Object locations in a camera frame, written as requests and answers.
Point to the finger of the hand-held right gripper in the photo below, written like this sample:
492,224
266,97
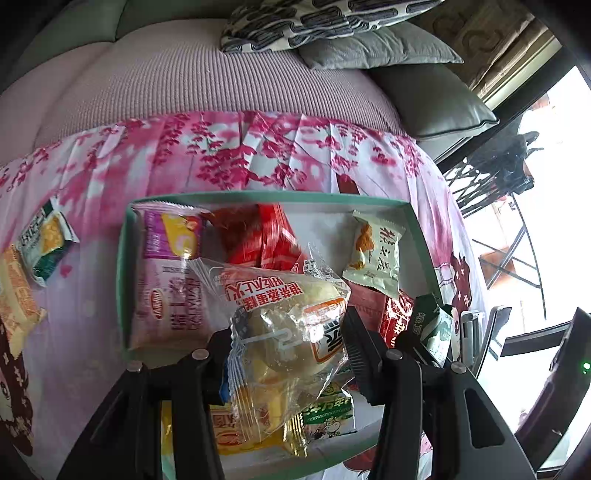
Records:
473,337

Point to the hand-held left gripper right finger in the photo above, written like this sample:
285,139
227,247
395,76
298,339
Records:
364,360

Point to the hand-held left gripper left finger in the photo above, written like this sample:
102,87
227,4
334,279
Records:
217,369

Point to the dark green snack box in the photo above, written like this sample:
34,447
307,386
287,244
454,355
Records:
431,323

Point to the yellow bread packet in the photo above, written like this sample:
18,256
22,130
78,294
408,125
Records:
226,429

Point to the clear round pastry packet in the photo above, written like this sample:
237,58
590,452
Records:
286,332

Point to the teal shallow tray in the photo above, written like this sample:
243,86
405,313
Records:
323,217

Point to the red flat snack packet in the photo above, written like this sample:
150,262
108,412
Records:
397,318

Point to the green white drink carton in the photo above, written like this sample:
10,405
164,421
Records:
330,410

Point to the pink cake packet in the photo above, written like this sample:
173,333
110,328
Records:
166,286

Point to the pale green snack packet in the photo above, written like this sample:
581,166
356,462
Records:
374,254

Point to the red crinkled snack packet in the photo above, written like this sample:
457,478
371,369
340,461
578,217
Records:
258,240

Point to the black metal rack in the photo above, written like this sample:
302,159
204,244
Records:
498,166

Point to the orange wafer packet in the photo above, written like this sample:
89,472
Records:
18,300

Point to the green white cracker packet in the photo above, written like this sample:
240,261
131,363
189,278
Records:
46,244

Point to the printed pink cartoon blanket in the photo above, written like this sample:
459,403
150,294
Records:
277,152

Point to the patterned beige curtain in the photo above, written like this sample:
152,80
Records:
485,37

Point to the grey pillow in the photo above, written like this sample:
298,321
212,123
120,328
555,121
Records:
383,46

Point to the black white patterned pillow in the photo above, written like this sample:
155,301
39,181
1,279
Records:
323,18

